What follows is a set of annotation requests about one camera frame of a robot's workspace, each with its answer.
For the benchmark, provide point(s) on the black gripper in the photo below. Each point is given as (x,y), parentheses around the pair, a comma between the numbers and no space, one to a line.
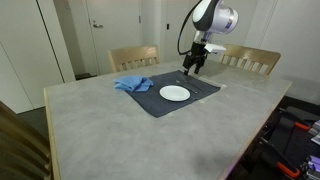
(197,55)

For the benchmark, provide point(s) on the silver metal fork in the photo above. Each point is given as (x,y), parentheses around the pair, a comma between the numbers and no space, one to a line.
(191,90)
(189,82)

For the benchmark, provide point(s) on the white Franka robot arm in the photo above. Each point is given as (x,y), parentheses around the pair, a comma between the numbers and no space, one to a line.
(216,15)

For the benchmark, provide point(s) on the white round plate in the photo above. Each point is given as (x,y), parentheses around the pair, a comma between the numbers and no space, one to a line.
(174,93)

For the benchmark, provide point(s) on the dark blue cloth placemat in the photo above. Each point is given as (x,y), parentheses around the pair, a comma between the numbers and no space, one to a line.
(156,103)

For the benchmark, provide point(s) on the light blue crumpled cloth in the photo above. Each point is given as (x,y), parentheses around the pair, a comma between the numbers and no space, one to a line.
(133,83)

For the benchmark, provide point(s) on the light wooden slat-back chair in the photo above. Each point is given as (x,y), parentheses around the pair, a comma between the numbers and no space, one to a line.
(133,53)
(20,140)
(253,55)

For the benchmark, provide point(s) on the black flat panel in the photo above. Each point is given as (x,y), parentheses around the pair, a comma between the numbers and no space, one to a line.
(303,113)

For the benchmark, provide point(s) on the black perforated mounting board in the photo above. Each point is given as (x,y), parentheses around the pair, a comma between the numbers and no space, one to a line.
(296,146)

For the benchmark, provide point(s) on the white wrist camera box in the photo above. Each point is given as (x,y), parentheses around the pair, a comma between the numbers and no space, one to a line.
(215,48)

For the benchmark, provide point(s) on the small black wall switch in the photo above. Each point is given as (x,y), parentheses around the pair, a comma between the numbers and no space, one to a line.
(168,26)

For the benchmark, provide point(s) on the aluminium extrusion rail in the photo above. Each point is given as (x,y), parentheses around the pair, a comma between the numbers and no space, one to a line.
(316,131)
(313,166)

